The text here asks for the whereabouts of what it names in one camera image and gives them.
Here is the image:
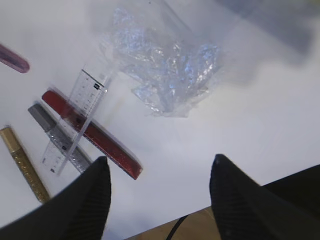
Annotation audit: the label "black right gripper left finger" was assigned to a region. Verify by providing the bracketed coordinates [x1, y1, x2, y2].
[0, 156, 111, 240]

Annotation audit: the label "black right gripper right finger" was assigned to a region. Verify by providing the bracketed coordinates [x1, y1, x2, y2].
[209, 154, 320, 240]

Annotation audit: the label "clear plastic sheet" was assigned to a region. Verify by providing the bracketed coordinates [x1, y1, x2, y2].
[106, 0, 222, 118]

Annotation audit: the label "silver glitter pen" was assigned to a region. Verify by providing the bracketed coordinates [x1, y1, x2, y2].
[28, 103, 91, 175]

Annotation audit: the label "red glitter pen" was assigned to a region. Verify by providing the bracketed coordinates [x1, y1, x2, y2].
[42, 90, 143, 180]

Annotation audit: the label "gold glitter pen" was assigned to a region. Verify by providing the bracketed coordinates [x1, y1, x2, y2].
[0, 127, 50, 204]

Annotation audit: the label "clear plastic ruler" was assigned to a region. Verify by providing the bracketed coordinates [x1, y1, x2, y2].
[42, 68, 112, 175]

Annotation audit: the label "pink scissors with purple sheath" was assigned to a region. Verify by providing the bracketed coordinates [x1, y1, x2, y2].
[0, 44, 30, 74]

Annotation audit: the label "black cable under table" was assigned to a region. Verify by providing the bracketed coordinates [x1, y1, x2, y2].
[166, 215, 189, 240]

